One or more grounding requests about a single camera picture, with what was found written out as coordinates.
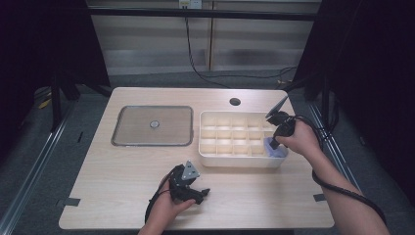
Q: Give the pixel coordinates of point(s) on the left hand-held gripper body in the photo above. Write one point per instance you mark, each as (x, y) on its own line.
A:
(181, 189)

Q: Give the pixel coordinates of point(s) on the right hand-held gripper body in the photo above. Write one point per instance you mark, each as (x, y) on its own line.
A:
(284, 125)

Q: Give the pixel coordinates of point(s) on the light purple cloth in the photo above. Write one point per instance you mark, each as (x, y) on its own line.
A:
(277, 152)

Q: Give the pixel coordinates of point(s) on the cream divided storage box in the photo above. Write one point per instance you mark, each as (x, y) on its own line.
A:
(235, 137)

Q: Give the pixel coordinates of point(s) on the person's left hand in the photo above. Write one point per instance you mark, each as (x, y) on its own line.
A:
(166, 207)

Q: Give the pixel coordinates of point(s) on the person's right hand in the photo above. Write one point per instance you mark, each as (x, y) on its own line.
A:
(303, 140)

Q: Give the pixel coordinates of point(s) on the dark round table grommet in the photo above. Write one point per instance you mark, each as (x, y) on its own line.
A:
(235, 101)

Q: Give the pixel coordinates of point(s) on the clear lid with grey rim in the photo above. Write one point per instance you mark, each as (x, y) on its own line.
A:
(153, 125)

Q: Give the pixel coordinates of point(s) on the grey tape piece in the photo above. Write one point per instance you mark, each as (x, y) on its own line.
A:
(319, 197)
(69, 202)

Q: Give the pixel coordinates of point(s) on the dark curtain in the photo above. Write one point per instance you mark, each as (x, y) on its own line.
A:
(42, 49)
(375, 81)

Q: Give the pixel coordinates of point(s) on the black floor tape strip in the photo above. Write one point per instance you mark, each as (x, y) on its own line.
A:
(80, 137)

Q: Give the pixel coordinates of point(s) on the black horizontal bar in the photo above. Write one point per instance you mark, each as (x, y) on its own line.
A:
(195, 13)

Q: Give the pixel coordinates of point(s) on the black metal stand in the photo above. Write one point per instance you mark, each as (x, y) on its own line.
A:
(56, 104)

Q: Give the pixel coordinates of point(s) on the small yellow item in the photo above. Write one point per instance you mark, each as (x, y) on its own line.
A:
(44, 104)

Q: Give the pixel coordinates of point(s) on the metal floor rail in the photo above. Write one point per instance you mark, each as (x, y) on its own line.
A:
(339, 153)
(36, 163)

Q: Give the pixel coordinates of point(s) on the white wall socket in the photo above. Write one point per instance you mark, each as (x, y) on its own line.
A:
(190, 3)

